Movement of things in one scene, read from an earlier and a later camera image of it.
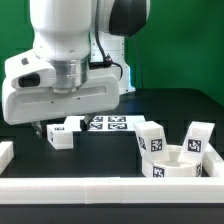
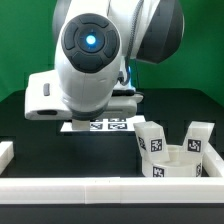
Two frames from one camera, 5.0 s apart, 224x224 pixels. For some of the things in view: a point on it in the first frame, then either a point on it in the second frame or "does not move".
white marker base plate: (107, 123) does not move
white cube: (59, 137) → (80, 125)
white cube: (152, 141) does not move
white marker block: (197, 138) does not move
